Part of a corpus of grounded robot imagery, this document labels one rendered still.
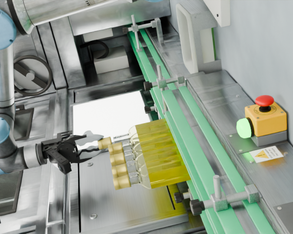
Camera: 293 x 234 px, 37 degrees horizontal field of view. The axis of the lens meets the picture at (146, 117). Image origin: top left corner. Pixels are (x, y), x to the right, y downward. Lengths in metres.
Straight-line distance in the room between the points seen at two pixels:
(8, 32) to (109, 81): 1.17
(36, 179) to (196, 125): 0.73
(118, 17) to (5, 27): 1.10
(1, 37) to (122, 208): 0.59
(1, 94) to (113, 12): 0.90
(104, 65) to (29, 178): 0.90
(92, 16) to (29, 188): 0.92
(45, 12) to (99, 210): 0.60
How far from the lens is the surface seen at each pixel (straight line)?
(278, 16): 0.93
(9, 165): 1.43
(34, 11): 1.13
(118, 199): 1.35
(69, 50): 2.18
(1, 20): 1.11
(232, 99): 1.19
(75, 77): 2.23
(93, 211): 1.34
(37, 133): 1.95
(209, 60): 1.41
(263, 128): 0.96
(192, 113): 1.19
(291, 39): 0.89
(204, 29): 1.37
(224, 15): 1.23
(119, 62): 2.34
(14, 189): 1.64
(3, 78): 1.39
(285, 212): 0.82
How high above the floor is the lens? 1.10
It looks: 3 degrees down
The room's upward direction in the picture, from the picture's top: 103 degrees counter-clockwise
